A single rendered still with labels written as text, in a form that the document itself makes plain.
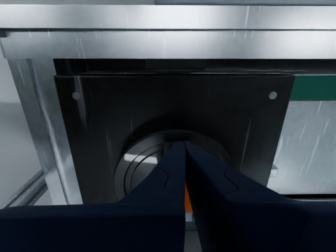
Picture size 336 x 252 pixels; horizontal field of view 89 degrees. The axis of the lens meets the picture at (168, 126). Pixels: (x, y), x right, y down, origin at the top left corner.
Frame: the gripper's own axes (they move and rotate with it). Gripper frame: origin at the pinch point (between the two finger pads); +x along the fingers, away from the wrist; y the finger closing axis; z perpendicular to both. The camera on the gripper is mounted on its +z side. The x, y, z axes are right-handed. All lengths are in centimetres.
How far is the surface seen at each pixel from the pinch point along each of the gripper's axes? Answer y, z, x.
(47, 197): 25.7, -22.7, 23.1
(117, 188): 6.3, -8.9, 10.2
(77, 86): 9.7, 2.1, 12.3
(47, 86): 13.3, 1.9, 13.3
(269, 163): -11.6, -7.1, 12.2
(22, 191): 20.1, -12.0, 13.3
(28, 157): 26.9, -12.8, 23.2
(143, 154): 3.3, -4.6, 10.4
